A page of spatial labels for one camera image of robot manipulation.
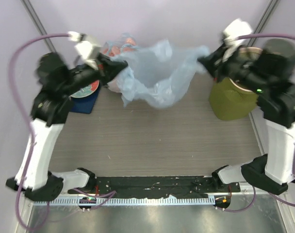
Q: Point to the dark blue mat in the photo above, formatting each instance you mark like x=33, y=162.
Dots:
x=85, y=105

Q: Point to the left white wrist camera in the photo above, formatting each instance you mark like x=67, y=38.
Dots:
x=87, y=47

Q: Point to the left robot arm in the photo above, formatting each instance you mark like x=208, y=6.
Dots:
x=47, y=118

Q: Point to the bag filled with pink trash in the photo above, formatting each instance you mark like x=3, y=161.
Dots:
x=125, y=43

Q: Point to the green trash bin pink rim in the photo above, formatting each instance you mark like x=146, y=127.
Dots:
x=230, y=100

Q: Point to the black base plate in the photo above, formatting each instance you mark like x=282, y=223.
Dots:
x=156, y=187

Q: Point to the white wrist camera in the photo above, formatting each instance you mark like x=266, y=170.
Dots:
x=234, y=30
x=87, y=47

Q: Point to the blue plastic bag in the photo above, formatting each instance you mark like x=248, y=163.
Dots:
x=160, y=74

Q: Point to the red floral plate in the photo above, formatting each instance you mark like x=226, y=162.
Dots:
x=86, y=91

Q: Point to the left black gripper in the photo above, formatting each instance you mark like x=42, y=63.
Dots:
x=111, y=68

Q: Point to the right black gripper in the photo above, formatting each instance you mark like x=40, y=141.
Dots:
x=214, y=63

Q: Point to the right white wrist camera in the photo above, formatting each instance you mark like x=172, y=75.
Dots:
x=234, y=30

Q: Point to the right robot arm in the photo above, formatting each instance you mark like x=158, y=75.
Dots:
x=267, y=76

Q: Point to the white slotted cable duct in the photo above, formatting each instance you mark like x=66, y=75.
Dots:
x=86, y=201

